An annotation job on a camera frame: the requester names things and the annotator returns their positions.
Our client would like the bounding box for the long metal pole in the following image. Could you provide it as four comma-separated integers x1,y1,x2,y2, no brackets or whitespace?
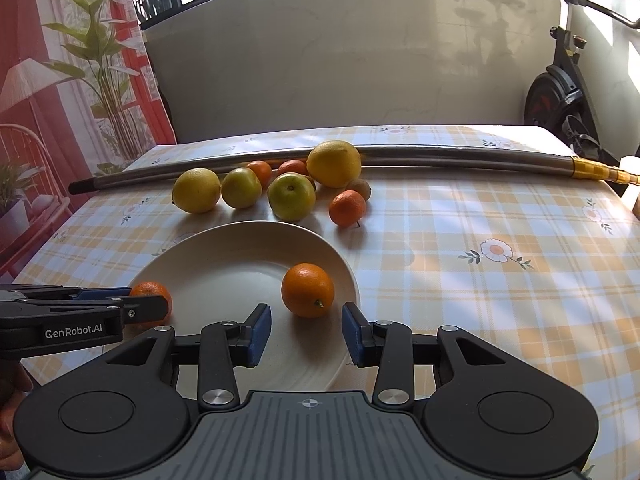
68,144,640,196

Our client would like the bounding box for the person's left hand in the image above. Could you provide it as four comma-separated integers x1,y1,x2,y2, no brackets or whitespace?
0,362,33,468

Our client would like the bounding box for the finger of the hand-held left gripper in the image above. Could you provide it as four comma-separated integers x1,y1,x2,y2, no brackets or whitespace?
107,294,169,329
62,286,133,302

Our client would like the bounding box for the large yellow lemon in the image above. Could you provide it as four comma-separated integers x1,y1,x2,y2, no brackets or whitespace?
306,140,362,189

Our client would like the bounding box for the yellow-green orange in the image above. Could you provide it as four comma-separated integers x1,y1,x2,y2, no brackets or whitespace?
267,172,317,222
221,167,263,210

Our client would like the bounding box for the navel orange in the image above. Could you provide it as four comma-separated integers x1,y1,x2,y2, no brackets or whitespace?
281,262,335,319

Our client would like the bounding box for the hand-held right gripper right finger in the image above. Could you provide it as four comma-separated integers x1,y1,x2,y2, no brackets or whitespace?
341,301,513,411

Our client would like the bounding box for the printed plant curtain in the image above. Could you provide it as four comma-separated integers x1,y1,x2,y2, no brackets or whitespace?
0,0,178,281

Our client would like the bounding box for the black exercise bike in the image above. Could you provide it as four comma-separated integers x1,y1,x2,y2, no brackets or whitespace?
517,0,640,161

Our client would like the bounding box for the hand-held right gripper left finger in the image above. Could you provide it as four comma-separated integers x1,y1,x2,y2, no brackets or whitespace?
100,303,273,413

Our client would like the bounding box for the white plate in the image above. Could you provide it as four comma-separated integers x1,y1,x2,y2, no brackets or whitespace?
125,220,362,393

